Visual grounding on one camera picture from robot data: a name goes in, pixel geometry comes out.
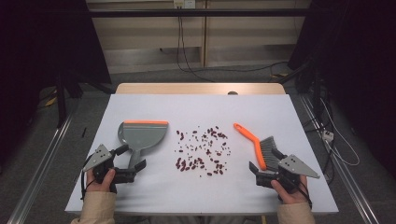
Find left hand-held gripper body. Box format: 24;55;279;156
81;144;138;194

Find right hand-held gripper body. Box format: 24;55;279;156
255;154;321;194

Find orange brush with grey bristles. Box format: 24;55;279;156
233;122;283;173

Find grey dustpan with orange edge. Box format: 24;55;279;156
117;119;170;171

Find group of red beans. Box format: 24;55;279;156
174;125;232;178

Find person's left hand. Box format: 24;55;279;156
85;168;117;193

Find person's right hand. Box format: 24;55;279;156
270;175;309;205

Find white power adapter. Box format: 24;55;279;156
321;130;335;143

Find black metal stand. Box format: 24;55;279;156
278;59;326;125
53;69;117;129

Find wooden table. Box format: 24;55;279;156
115;82;287;95

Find black curtain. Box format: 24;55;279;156
0;0;112;171
288;0;396;171

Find black horizontal bar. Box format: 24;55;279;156
88;8;312;19

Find right hand-held gripper black cable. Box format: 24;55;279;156
298;181;314;209

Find hand-held gripper black cable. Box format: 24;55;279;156
79;154;95;201
298;181;314;209

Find bundle of black floor cables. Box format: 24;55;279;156
306;116;336;185

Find left hand-held gripper black cable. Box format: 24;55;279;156
79;154;95;201

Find aluminium floor rail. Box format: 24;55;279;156
298;94;381;224
6;102;79;224

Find white cable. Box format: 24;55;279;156
319;97;361;167

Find black cable along floor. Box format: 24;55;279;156
159;47;289;75

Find black hanging wall cable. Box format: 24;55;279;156
176;7;216;83

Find white wall socket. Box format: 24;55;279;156
173;0;196;9

